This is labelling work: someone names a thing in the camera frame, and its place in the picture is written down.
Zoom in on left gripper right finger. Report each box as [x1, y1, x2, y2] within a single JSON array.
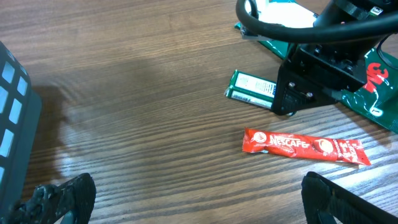
[[301, 172, 397, 224]]

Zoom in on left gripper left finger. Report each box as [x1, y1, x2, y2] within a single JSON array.
[[9, 173, 96, 224]]

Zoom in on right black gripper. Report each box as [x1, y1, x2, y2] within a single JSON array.
[[271, 40, 378, 115]]

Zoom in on red Nescafe stick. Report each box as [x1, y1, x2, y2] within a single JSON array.
[[243, 128, 371, 166]]

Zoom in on small green white box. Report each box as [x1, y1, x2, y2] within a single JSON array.
[[224, 70, 276, 110]]

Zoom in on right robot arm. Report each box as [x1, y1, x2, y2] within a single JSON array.
[[271, 0, 397, 115]]

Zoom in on grey plastic basket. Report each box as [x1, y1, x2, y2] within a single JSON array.
[[1, 44, 42, 217]]

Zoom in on right camera cable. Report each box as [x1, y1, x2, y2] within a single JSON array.
[[235, 0, 398, 44]]

